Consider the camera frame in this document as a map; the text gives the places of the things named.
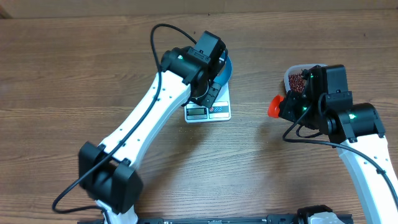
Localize blue plastic bowl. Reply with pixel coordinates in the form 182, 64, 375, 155
214, 49, 233, 87

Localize clear plastic food container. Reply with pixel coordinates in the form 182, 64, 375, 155
284, 63, 325, 93

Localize white digital kitchen scale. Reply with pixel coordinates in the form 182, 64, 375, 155
184, 83, 231, 123

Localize red adzuki beans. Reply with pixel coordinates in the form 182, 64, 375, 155
288, 73, 307, 93

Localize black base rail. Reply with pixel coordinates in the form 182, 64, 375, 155
77, 213, 354, 224

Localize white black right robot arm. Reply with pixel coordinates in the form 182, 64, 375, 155
268, 64, 397, 223

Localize red measuring scoop blue handle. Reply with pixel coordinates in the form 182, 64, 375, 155
267, 95, 284, 118

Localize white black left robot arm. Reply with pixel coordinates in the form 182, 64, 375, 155
78, 31, 232, 223

